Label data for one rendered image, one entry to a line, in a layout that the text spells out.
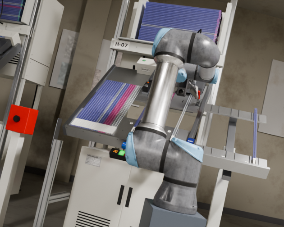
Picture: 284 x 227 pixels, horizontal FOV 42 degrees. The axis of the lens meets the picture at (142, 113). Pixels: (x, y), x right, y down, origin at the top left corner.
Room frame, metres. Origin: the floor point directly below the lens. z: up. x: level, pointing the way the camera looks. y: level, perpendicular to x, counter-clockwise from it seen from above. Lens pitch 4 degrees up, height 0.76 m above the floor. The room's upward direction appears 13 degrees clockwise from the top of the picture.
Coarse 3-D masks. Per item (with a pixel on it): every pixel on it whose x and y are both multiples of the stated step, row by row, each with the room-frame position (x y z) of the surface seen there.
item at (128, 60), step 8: (136, 8) 2.66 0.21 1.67; (128, 32) 2.66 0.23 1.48; (128, 56) 2.65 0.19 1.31; (136, 56) 2.63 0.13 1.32; (120, 64) 2.66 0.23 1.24; (128, 64) 2.65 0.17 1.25; (136, 64) 2.63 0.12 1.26; (136, 104) 2.92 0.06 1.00; (144, 104) 2.76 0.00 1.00; (176, 112) 2.79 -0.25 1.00; (200, 128) 2.49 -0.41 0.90; (200, 136) 2.49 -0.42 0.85
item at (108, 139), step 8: (72, 128) 2.02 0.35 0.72; (80, 128) 2.01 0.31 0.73; (72, 136) 2.07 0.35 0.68; (80, 136) 2.04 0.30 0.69; (88, 136) 2.02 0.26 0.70; (96, 136) 2.00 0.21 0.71; (104, 136) 1.97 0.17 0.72; (112, 136) 1.95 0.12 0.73; (104, 144) 2.01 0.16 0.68; (112, 144) 1.99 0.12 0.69; (120, 144) 1.97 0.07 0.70
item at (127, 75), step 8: (112, 72) 2.48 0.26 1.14; (120, 72) 2.48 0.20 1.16; (128, 72) 2.48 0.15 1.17; (136, 72) 2.48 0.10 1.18; (112, 80) 2.41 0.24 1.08; (120, 80) 2.40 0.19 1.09; (128, 80) 2.40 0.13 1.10; (136, 80) 2.40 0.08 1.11; (144, 80) 2.40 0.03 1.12; (144, 96) 2.26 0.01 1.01; (176, 96) 2.25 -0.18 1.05; (192, 96) 2.24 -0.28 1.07; (200, 96) 2.25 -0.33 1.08; (176, 104) 2.19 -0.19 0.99; (184, 104) 2.19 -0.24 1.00; (192, 104) 2.19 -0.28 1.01; (192, 112) 2.20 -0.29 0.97
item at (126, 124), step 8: (72, 120) 2.10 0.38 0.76; (128, 120) 2.09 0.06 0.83; (136, 120) 2.08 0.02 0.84; (120, 128) 2.03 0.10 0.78; (128, 128) 2.03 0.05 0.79; (168, 128) 2.02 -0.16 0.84; (120, 136) 1.98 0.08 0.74; (168, 136) 1.97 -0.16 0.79; (176, 136) 1.97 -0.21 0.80; (184, 136) 1.97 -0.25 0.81
